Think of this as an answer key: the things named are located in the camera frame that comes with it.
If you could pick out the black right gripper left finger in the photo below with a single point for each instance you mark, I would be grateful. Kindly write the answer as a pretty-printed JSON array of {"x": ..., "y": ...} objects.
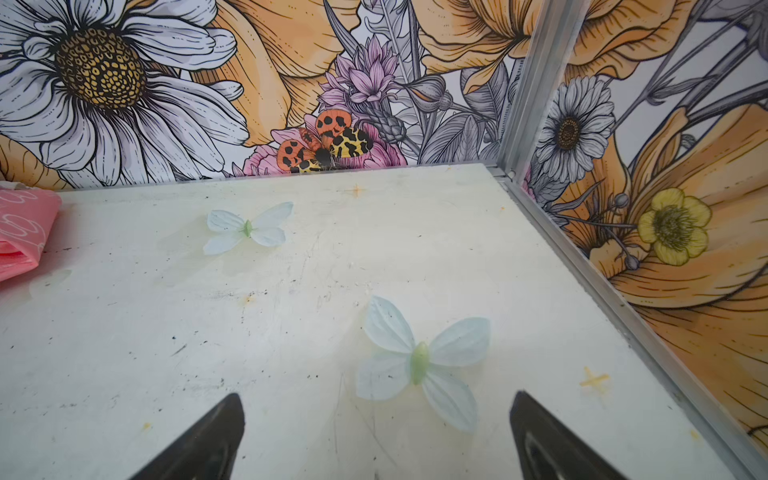
[{"x": 207, "y": 450}]

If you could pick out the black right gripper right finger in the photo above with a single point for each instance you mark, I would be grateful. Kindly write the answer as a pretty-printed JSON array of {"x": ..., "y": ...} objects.
[{"x": 548, "y": 449}]

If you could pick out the pink patterned cloth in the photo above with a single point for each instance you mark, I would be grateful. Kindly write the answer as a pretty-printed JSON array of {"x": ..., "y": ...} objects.
[{"x": 27, "y": 217}]

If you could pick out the metal corner frame post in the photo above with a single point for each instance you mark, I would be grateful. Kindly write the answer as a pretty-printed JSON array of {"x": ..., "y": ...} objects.
[{"x": 552, "y": 44}]

